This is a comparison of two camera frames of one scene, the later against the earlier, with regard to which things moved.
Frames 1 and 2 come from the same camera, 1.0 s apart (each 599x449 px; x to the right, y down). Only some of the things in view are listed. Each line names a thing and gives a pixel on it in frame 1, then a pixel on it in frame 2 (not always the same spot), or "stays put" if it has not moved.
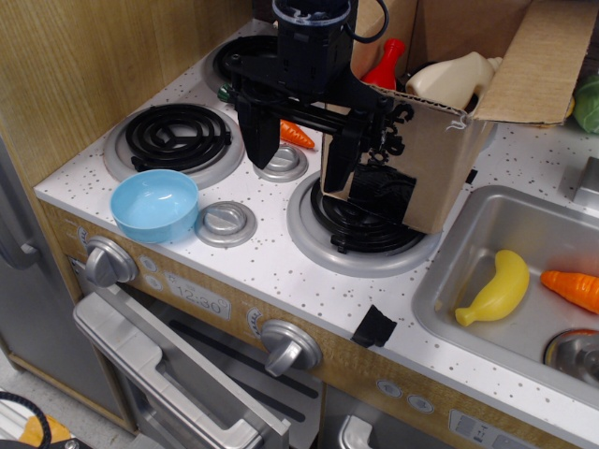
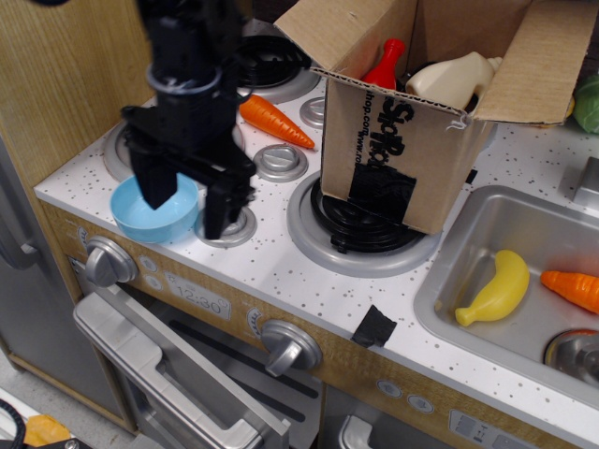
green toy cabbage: x=587 y=105 stays put
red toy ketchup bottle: x=383 y=74 stays put
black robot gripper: x=310 y=70 -> x=197 y=128
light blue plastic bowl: x=154 y=206 stays put
